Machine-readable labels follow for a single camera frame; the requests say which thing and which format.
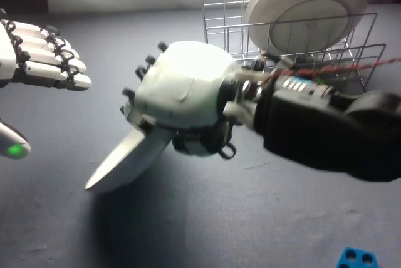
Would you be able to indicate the grey table cloth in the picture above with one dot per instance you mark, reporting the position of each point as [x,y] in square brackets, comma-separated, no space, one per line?
[219,218]

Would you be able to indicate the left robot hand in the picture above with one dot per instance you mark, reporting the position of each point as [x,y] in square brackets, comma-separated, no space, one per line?
[34,55]

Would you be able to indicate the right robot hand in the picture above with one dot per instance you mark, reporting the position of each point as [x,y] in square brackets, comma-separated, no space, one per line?
[181,92]

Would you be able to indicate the white round plate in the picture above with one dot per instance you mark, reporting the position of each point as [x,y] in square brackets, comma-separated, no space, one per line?
[125,164]
[300,8]

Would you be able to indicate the blue toy block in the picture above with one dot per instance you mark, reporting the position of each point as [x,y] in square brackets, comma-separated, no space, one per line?
[360,258]

